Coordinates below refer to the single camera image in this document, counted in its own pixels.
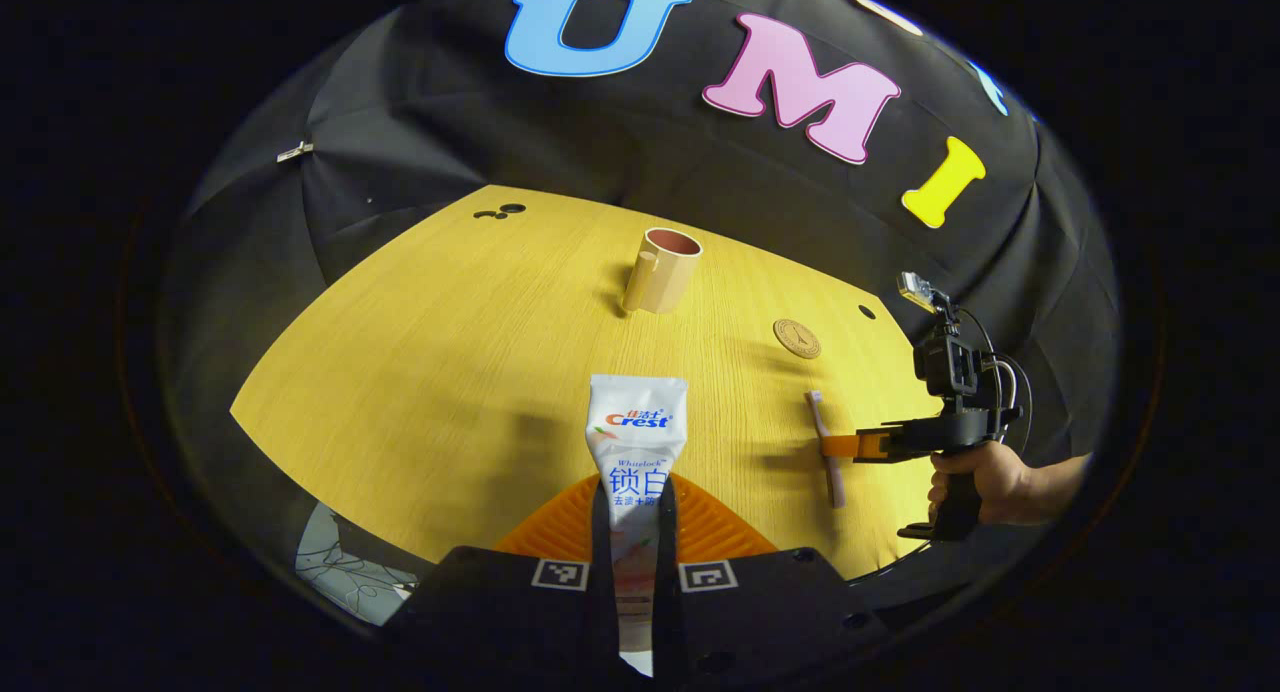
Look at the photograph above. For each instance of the round brown coaster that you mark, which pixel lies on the round brown coaster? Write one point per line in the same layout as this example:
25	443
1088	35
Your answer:
797	338

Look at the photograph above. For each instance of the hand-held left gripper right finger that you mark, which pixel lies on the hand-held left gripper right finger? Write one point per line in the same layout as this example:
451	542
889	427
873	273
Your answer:
770	612

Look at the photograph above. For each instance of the beige cup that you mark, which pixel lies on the beige cup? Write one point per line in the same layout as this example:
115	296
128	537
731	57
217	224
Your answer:
660	277

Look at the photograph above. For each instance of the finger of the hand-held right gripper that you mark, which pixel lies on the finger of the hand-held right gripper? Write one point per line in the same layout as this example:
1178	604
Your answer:
875	444

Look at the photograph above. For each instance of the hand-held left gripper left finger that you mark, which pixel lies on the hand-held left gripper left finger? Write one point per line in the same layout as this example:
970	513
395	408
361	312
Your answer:
500	612

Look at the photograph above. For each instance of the black backdrop cloth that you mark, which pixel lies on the black backdrop cloth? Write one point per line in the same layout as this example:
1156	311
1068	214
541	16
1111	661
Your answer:
640	142

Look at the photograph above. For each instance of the white toothbrush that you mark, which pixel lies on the white toothbrush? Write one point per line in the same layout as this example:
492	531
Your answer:
822	417

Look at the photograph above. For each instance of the small silver clip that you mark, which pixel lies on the small silver clip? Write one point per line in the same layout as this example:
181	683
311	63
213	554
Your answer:
295	152

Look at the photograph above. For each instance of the yellow wooden desktop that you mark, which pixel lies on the yellow wooden desktop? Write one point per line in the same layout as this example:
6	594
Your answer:
450	372

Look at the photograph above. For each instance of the white toothpaste tube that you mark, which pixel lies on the white toothpaste tube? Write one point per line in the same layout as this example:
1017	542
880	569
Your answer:
635	432

